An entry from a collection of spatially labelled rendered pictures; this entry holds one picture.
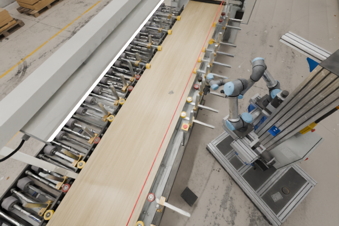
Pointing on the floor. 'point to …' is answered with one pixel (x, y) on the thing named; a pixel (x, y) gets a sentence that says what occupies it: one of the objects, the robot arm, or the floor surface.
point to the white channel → (65, 68)
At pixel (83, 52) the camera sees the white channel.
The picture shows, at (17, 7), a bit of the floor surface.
